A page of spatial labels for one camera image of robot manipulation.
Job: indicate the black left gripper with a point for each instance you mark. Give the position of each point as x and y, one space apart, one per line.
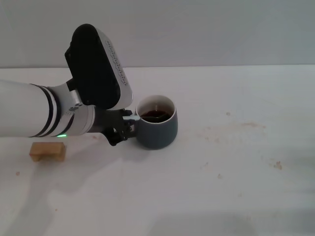
108 123

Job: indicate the dark grey ceramic mug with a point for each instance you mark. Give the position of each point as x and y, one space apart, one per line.
160 135

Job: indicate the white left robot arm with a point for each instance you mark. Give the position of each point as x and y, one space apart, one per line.
29 110

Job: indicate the dark coffee liquid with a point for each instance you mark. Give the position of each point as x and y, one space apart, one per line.
147 113

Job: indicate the light tan wooden block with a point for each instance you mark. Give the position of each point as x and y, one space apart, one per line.
49 150

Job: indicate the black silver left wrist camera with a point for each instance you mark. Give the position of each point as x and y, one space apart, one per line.
96 68

